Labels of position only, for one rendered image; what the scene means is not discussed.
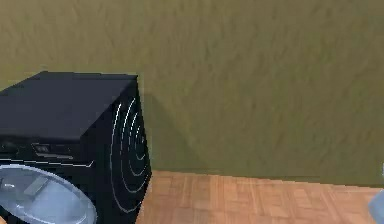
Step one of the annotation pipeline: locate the pale blue round object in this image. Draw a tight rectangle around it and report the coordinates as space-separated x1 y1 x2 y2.
368 189 384 224

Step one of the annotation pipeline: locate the black washing machine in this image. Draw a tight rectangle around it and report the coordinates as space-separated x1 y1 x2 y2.
0 70 153 224

